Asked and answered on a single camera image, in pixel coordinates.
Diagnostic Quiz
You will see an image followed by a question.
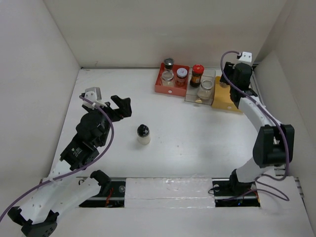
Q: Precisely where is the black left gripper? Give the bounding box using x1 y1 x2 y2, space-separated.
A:
84 95 131 146

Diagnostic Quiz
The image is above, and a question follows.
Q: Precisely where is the black-cap brown spice bottle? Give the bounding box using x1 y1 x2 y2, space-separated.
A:
219 81 229 88

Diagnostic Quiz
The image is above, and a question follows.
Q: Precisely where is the red-lid dark sauce jar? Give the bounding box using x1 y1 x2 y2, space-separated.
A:
190 64 204 87

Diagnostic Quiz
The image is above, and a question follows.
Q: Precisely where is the black-cap white spice bottle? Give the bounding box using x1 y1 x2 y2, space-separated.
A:
137 124 151 145

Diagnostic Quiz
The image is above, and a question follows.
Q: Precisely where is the white-lid small brown jar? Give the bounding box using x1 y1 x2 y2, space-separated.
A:
175 68 188 86

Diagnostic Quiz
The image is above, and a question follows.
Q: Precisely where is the silver-lid clear glass jar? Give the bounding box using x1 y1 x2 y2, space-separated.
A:
160 71 174 87

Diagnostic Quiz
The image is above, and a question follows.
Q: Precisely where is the silver-cap white spice shaker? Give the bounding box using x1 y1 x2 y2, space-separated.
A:
163 57 174 71

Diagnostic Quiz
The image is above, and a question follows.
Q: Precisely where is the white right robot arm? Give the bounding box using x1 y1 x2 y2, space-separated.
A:
220 62 295 199

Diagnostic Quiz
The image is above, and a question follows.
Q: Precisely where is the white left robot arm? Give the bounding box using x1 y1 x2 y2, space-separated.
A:
1 92 132 237

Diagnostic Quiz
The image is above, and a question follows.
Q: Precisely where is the yellow plastic bin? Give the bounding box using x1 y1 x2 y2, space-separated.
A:
211 76 242 113

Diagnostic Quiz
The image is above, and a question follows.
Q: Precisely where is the clear plastic bin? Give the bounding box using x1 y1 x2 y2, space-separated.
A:
185 68 216 105

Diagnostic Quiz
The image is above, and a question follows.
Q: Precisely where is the red plastic bin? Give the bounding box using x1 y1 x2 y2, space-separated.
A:
155 62 190 97

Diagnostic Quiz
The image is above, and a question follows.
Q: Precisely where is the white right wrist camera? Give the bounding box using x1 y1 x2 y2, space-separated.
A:
237 51 252 65

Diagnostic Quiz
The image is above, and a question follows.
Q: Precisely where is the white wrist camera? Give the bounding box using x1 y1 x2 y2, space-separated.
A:
81 87 104 109
237 51 252 65

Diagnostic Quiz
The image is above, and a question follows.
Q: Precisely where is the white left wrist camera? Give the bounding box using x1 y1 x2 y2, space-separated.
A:
81 87 104 109

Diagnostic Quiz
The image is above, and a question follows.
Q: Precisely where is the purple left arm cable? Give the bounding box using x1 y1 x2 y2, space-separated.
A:
0 95 116 220

